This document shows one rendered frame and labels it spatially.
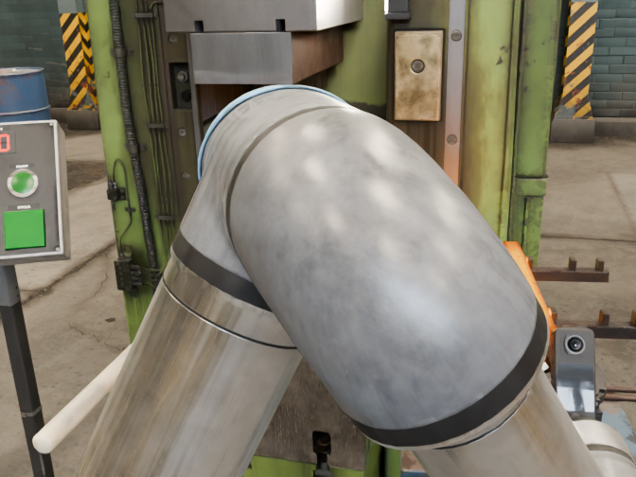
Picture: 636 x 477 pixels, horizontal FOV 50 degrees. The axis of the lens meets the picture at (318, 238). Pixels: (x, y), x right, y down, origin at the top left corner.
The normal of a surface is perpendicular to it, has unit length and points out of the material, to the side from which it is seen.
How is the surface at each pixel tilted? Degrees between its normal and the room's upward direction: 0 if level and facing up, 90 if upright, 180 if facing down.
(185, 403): 80
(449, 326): 68
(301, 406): 90
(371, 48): 90
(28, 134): 60
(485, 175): 90
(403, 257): 56
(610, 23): 90
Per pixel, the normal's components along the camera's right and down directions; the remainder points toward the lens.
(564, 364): -0.12, -0.20
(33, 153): 0.14, -0.18
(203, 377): -0.07, 0.17
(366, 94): -0.25, 0.34
